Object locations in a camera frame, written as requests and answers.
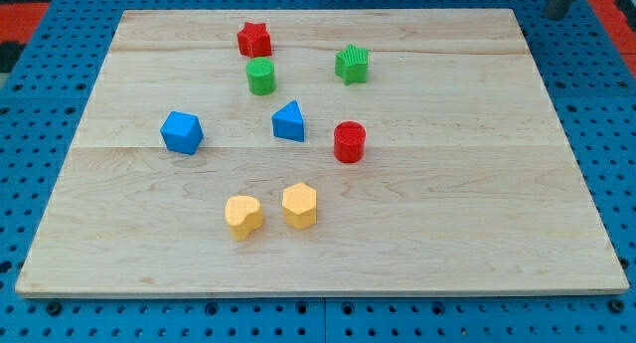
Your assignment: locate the green cylinder block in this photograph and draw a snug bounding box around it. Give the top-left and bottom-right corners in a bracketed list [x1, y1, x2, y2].
[245, 57, 276, 95]

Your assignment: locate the green star block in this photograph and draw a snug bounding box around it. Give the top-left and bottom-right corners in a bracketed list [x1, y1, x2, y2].
[335, 44, 369, 86]

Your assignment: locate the light wooden board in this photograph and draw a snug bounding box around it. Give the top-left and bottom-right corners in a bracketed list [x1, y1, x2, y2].
[15, 9, 629, 298]

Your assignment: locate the red cylinder block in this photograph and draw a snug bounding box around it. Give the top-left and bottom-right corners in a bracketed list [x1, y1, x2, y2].
[333, 121, 367, 163]

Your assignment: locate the yellow hexagon block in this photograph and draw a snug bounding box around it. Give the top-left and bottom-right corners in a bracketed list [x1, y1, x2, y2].
[282, 182, 317, 230]

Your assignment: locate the grey cylindrical pole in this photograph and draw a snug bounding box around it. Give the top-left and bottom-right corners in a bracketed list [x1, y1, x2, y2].
[543, 0, 573, 21]

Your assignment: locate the red star block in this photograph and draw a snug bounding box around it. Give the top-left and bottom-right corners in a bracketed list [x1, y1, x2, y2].
[237, 22, 272, 58]

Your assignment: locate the blue cube block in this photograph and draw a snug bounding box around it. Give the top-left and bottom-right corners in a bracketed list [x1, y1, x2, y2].
[160, 111, 203, 155]

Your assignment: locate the yellow heart block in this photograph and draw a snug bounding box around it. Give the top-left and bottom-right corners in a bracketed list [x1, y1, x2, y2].
[225, 196, 264, 242]

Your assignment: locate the blue triangle block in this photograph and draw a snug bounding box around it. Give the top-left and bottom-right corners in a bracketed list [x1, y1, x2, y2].
[271, 100, 305, 142]

